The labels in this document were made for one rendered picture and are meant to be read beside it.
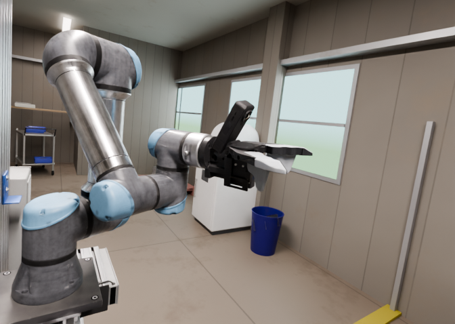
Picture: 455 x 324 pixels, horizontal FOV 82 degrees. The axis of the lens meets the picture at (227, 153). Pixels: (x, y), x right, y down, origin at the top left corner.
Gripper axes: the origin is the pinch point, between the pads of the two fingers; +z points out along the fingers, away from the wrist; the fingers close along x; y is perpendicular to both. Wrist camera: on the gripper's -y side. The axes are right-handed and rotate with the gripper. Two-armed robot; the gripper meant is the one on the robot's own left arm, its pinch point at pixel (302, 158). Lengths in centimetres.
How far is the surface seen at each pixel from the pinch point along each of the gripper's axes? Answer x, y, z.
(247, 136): -266, 49, -148
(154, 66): -417, -60, -482
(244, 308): -120, 164, -67
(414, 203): -214, 75, 40
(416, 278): -205, 138, 51
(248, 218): -263, 164, -137
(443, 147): -221, 27, 51
